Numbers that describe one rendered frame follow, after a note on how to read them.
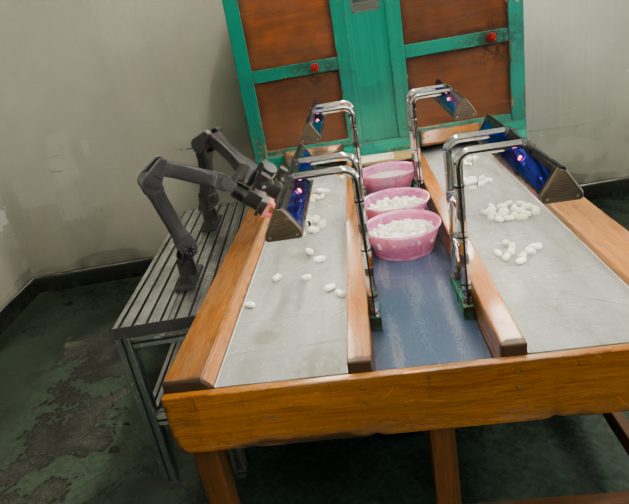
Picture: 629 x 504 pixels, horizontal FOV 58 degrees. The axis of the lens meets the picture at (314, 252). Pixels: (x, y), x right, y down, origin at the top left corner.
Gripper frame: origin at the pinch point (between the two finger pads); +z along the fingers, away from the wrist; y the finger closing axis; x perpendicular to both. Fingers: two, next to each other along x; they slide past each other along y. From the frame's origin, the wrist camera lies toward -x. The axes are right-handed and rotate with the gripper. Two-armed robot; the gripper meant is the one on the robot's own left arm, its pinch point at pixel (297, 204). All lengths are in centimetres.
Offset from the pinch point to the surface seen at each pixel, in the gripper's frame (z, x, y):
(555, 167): 28, -70, -113
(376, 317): 24, -14, -94
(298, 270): 5, -2, -63
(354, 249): 17, -15, -58
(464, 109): 31, -67, -18
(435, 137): 46, -47, 55
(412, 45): 13, -77, 61
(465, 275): 37, -36, -93
